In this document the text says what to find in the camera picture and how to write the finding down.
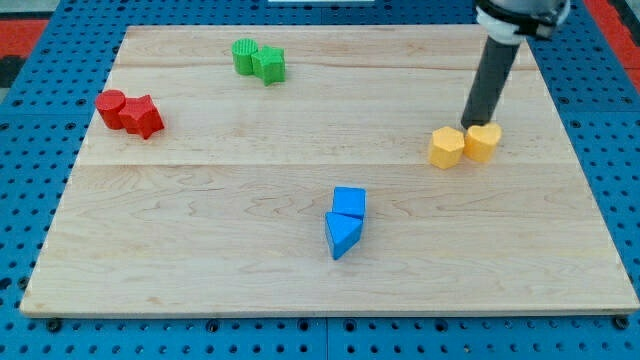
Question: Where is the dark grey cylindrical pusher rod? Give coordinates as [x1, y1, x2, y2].
[461, 37, 520, 129]

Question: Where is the yellow hexagon block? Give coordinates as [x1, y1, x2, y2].
[428, 126, 465, 169]

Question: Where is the yellow heart block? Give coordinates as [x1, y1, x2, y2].
[463, 122, 503, 163]

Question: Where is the blue cube block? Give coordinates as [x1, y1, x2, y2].
[332, 187, 366, 220]

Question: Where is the light wooden board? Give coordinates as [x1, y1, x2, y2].
[20, 25, 639, 318]

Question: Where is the green star block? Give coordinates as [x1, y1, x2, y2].
[251, 45, 286, 86]

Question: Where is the blue triangle block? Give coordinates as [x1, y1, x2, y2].
[325, 212, 364, 260]

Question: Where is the green cylinder block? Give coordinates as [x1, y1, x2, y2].
[231, 38, 259, 76]

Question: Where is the red star block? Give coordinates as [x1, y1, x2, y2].
[118, 95, 164, 140]

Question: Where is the red cylinder block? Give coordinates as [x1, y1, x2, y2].
[94, 89, 126, 130]

